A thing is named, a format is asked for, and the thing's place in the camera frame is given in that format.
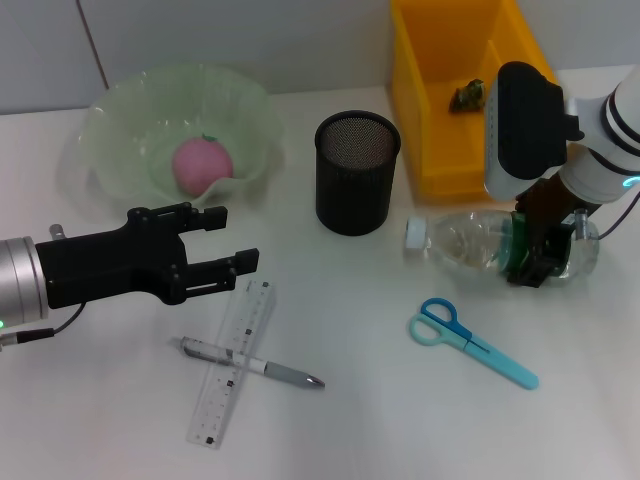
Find black mesh pen holder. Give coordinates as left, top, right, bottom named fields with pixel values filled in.
left=313, top=110, right=403, bottom=236

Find green plastic wrapper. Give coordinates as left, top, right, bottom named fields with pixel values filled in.
left=448, top=78, right=487, bottom=115

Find clear green-label water bottle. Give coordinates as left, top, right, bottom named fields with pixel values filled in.
left=404, top=208, right=601, bottom=287

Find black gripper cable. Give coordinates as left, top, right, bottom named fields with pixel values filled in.
left=573, top=192, right=640, bottom=240
left=0, top=302, right=87, bottom=347

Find yellow plastic bin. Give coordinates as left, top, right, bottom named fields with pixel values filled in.
left=389, top=0, right=566, bottom=204

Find translucent green fruit bowl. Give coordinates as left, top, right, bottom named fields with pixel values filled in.
left=79, top=62, right=285, bottom=221

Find blue teal scissors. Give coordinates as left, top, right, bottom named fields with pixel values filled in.
left=408, top=297, right=541, bottom=391

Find white grey ballpoint pen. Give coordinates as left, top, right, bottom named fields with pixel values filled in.
left=172, top=335, right=327, bottom=390

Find pink toy peach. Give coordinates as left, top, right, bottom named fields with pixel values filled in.
left=172, top=133, right=235, bottom=197

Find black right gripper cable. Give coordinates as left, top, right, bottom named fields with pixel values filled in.
left=573, top=192, right=640, bottom=240

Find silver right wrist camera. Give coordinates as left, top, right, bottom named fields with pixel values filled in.
left=483, top=61, right=585, bottom=201

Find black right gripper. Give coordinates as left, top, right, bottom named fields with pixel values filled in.
left=505, top=171, right=595, bottom=290

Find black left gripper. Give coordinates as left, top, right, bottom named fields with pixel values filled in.
left=35, top=201, right=262, bottom=309

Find clear plastic ruler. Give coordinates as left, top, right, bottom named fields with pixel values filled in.
left=185, top=279, right=277, bottom=449

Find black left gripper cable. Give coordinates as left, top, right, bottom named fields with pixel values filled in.
left=0, top=302, right=87, bottom=347

